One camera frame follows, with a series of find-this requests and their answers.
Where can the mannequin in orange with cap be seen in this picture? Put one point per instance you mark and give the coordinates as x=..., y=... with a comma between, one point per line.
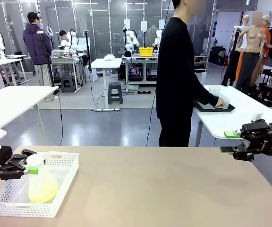
x=267, y=33

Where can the white metal workbench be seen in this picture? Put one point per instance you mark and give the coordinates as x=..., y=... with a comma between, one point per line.
x=64, y=58
x=138, y=58

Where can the black power strip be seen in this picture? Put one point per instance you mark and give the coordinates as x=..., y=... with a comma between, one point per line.
x=143, y=92

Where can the white power strip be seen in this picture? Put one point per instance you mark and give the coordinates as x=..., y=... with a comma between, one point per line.
x=107, y=109

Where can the seated person with black hair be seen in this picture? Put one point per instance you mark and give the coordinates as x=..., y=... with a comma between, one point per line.
x=63, y=35

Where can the person in black sweater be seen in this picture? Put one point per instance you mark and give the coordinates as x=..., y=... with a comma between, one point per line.
x=173, y=71

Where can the white computer tower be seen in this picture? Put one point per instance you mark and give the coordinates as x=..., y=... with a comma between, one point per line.
x=92, y=74

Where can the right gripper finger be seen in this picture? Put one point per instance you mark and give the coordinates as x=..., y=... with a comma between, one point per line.
x=244, y=152
x=255, y=130

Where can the black plastic tray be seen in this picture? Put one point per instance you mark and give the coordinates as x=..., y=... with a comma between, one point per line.
x=204, y=108

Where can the gray plastic stool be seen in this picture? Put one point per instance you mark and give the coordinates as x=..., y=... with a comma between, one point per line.
x=115, y=94
x=68, y=82

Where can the translucent Erlenmeyer flask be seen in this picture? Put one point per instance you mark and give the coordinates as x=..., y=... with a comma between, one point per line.
x=42, y=189

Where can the black camera stand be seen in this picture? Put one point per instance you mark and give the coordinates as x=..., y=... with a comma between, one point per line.
x=88, y=54
x=47, y=59

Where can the white perforated basket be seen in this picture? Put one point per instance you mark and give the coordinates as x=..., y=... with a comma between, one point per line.
x=32, y=209
x=227, y=101

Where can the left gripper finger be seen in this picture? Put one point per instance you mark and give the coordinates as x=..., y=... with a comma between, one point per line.
x=18, y=159
x=13, y=174

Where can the black cap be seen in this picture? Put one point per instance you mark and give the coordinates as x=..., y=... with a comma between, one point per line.
x=127, y=54

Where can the skin toned mannequin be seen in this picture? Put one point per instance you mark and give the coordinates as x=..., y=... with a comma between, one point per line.
x=252, y=40

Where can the person's right forearm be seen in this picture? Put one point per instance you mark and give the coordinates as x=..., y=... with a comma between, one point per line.
x=206, y=95

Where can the white rectangular table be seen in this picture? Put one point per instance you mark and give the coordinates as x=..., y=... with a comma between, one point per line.
x=106, y=63
x=1, y=62
x=13, y=101

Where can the white crumpled cloth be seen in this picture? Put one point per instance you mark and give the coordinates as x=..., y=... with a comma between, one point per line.
x=109, y=57

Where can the black luggage bags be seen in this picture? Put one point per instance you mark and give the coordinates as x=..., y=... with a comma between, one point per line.
x=217, y=55

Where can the person in purple jacket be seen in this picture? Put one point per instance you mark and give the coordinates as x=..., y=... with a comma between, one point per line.
x=35, y=45

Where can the person's right hand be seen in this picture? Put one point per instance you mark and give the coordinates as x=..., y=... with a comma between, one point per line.
x=220, y=103

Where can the white panel on pole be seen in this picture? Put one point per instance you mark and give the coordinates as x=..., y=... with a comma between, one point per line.
x=144, y=26
x=161, y=24
x=126, y=23

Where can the white mannequin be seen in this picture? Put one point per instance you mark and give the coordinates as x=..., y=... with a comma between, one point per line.
x=245, y=23

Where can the black tripod stand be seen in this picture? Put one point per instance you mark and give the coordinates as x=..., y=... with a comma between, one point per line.
x=235, y=42

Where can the yellow plastic basket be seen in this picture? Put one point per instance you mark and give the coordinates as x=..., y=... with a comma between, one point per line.
x=146, y=52

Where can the white rounded table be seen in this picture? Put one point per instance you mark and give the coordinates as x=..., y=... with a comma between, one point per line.
x=221, y=123

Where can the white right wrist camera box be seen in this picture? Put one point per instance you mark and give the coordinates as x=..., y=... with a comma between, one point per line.
x=257, y=117

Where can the white shoe rack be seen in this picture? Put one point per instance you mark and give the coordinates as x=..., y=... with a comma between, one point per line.
x=201, y=62

